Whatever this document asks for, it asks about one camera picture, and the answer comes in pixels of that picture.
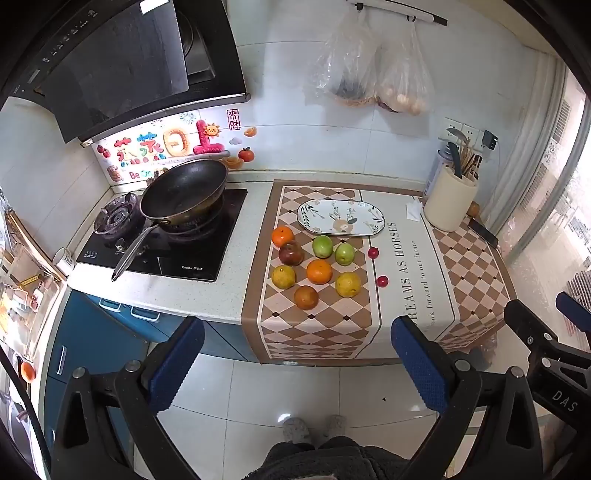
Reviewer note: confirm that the bundle of chopsticks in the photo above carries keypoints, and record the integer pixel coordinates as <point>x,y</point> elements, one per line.
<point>472,161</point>

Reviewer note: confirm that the person's dark fuzzy clothing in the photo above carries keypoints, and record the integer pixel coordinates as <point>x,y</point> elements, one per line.
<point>332,461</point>

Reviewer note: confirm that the bright orange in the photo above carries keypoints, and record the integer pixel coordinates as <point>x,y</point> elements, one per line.
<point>282,236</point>
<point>319,271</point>

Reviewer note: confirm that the glass sliding door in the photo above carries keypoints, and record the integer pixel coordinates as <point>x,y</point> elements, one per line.
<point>549,184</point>

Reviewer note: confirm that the white wall socket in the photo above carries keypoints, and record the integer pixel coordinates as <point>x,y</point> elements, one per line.
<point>464,131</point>

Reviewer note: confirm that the grey fuzzy slipper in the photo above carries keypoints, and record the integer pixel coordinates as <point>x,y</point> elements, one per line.
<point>335,424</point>
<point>295,430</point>

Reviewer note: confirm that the wall hook rail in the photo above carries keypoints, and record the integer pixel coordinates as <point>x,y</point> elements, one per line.
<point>415,16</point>

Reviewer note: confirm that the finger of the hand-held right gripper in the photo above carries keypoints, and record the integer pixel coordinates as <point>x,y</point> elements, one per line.
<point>526,323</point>
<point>575,309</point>

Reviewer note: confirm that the black glass gas stove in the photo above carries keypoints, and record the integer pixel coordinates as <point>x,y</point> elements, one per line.
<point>194,263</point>

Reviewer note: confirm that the black charger plug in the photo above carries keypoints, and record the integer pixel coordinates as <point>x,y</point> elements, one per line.
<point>489,140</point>

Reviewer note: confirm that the cream utensil holder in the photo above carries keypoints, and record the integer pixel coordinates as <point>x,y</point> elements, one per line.
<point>450,203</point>

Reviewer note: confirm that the red apple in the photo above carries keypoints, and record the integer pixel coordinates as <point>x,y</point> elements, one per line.
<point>291,253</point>

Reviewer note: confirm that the white tissue paper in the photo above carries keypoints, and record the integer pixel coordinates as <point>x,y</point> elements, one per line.
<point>413,210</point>

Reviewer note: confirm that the cluttered storage rack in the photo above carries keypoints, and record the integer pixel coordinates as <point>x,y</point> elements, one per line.
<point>27,277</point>

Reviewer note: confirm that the black range hood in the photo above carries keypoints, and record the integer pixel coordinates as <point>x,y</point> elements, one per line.
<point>115,60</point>

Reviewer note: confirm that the small orange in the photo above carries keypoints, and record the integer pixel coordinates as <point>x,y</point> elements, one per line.
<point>27,371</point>

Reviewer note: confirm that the metal ladle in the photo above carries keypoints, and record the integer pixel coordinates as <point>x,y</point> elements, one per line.
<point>455,135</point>

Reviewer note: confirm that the yellow citrus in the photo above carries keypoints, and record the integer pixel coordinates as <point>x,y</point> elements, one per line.
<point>283,277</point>
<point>348,284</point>

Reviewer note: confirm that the patterned oval ceramic plate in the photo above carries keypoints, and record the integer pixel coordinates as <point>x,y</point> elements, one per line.
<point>341,218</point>

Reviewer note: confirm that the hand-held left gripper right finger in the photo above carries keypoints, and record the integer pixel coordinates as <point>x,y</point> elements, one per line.
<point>420,364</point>

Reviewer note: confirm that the white cup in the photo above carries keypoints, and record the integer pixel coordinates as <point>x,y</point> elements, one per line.
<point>62,262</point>

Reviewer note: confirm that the red cherry tomato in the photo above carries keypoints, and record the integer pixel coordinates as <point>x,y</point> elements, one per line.
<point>373,252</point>
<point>382,281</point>

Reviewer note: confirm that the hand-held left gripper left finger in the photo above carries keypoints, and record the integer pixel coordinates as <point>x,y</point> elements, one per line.
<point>178,364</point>

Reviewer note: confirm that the colourful wall sticker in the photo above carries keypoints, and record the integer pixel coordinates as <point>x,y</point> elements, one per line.
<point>184,138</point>

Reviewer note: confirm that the checkered table runner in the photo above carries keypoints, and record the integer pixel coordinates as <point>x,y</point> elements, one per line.
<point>406,286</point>

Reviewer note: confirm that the brown round object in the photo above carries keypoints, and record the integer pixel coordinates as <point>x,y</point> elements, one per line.
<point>473,210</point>

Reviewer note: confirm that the black smartphone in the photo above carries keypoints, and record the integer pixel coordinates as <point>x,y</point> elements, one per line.
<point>483,232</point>

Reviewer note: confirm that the clear plastic bag with eggs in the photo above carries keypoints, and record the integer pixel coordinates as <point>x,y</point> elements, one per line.
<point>406,78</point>

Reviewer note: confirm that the green apple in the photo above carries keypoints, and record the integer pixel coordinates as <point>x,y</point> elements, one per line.
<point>322,246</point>
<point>344,254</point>

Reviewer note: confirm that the dark orange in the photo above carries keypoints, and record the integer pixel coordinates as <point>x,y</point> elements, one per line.
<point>305,297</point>

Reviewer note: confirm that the clear plastic bag dark contents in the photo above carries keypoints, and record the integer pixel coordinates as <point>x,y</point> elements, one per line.
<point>346,64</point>

